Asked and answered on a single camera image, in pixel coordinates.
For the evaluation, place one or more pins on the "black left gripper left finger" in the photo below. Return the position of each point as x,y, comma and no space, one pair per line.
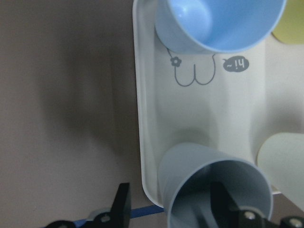
121,207

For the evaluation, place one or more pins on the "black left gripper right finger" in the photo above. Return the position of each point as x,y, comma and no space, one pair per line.
224,209

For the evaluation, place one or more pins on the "pale green plastic cup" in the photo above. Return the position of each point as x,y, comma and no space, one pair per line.
281,158

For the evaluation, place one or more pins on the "blue plastic cup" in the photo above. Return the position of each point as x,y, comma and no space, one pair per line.
215,26

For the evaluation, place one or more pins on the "yellow plastic cup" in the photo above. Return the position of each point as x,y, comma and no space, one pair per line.
290,29

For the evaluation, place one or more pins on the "cream plastic tray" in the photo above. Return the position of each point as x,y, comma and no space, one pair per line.
229,102

